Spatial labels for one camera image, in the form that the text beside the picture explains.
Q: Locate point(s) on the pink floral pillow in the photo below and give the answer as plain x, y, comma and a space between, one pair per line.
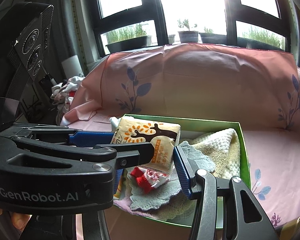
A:
257, 88

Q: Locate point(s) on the black long planter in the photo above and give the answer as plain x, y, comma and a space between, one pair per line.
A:
130, 44

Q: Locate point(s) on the black round flower pot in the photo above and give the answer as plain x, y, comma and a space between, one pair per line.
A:
188, 36

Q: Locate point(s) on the black gold tea tin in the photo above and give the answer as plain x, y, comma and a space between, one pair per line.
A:
289, 229

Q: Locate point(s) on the pink printed bedsheet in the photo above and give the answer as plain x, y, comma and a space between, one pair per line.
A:
273, 152

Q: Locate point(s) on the light blue plush toy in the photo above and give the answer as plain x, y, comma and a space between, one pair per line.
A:
114, 121

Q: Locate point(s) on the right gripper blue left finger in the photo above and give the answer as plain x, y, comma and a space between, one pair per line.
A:
90, 227

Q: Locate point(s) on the person's left hand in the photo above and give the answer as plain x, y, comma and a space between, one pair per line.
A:
19, 220

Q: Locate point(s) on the green cardboard box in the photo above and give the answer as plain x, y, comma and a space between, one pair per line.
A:
191, 128

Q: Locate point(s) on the white paper roll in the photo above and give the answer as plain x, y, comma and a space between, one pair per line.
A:
72, 67

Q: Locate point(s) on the red white knitted sock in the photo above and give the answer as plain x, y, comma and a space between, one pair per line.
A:
147, 179

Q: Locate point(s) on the black window frame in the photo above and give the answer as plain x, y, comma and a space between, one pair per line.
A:
258, 24

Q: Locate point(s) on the cream yellow waffle towel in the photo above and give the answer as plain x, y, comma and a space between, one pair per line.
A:
223, 148

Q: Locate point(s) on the grey green fluffy cloth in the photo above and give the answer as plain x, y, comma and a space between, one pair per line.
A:
162, 195

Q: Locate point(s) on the blue Tempo tissue pack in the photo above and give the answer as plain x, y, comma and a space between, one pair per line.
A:
118, 187

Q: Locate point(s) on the small tree print tissue pack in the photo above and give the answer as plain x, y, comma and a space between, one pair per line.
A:
162, 135

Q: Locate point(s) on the pile of white clothes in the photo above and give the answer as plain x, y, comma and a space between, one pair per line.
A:
63, 95

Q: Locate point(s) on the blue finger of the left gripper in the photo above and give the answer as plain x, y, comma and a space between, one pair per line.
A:
90, 138

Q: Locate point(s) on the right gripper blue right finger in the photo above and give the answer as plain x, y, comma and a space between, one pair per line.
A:
243, 215

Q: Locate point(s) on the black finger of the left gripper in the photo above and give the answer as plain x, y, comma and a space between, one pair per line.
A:
130, 154

